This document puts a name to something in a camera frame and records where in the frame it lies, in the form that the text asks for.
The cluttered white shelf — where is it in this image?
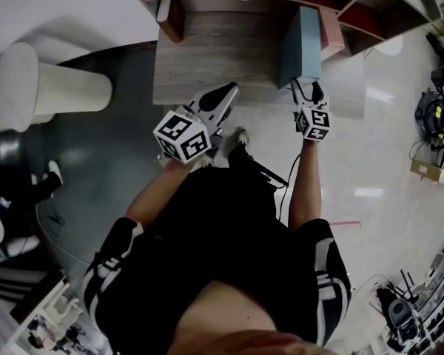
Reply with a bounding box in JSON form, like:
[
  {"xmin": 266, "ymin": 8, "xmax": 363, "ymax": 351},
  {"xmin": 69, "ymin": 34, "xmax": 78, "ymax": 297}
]
[{"xmin": 7, "ymin": 271, "xmax": 108, "ymax": 355}]

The grey wooden desk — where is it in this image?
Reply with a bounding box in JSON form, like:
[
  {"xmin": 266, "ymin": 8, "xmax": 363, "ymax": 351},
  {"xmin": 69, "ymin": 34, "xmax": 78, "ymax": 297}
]
[{"xmin": 152, "ymin": 0, "xmax": 366, "ymax": 121}]

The blue file box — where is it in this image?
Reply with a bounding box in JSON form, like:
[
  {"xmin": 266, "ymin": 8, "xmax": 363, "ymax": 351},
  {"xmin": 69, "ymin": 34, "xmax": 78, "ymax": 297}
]
[{"xmin": 279, "ymin": 5, "xmax": 323, "ymax": 90}]

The white metal storage rack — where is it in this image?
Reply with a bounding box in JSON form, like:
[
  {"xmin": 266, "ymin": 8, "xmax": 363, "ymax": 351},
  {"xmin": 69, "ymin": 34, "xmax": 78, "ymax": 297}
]
[{"xmin": 388, "ymin": 234, "xmax": 444, "ymax": 355}]

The black and yellow vacuum cleaner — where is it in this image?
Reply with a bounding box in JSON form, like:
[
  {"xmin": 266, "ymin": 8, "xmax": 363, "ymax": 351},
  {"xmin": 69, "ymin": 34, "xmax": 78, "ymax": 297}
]
[{"xmin": 414, "ymin": 90, "xmax": 444, "ymax": 138}]

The person with headset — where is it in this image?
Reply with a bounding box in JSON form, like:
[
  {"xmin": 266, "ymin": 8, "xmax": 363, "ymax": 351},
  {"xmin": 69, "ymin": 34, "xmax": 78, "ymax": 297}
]
[{"xmin": 81, "ymin": 142, "xmax": 352, "ymax": 347}]

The flat cardboard box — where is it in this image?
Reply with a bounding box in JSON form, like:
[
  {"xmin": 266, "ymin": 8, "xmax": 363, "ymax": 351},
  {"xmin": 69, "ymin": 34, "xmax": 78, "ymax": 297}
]
[{"xmin": 409, "ymin": 159, "xmax": 443, "ymax": 183}]

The white round side table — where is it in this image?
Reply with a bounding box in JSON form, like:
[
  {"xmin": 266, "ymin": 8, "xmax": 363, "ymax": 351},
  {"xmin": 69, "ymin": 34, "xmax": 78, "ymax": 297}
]
[{"xmin": 362, "ymin": 35, "xmax": 404, "ymax": 57}]

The pink file box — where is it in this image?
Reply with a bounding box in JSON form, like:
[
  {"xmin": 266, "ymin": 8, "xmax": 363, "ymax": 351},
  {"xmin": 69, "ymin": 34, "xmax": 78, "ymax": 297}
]
[{"xmin": 317, "ymin": 7, "xmax": 346, "ymax": 61}]

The person's left forearm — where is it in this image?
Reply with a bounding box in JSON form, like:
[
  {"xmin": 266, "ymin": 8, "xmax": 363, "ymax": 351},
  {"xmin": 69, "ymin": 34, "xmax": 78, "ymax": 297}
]
[{"xmin": 125, "ymin": 159, "xmax": 201, "ymax": 229}]

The white table with ribbed pedestals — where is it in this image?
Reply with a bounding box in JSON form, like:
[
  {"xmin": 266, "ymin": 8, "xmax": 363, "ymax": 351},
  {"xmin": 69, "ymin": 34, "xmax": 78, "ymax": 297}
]
[{"xmin": 0, "ymin": 42, "xmax": 114, "ymax": 143}]

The black round stool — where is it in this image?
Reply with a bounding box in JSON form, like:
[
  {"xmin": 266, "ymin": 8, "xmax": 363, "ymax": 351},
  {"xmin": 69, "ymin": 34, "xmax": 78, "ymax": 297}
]
[{"xmin": 0, "ymin": 129, "xmax": 23, "ymax": 169}]

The person's right forearm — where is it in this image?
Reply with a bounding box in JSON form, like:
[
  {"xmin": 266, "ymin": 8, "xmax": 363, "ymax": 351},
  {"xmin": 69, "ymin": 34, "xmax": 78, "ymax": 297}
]
[{"xmin": 289, "ymin": 138, "xmax": 323, "ymax": 232}]

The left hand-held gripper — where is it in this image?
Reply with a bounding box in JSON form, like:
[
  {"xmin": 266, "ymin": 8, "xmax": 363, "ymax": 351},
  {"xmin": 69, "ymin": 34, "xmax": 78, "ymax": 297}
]
[{"xmin": 152, "ymin": 81, "xmax": 241, "ymax": 166}]

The black antenna device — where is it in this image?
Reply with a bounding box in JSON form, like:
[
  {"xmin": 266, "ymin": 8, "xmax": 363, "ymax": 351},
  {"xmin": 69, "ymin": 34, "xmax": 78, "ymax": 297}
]
[{"xmin": 399, "ymin": 269, "xmax": 417, "ymax": 299}]

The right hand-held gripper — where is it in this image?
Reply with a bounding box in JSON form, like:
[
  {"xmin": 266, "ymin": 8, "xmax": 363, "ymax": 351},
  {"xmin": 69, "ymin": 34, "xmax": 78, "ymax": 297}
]
[{"xmin": 289, "ymin": 77, "xmax": 332, "ymax": 143}]

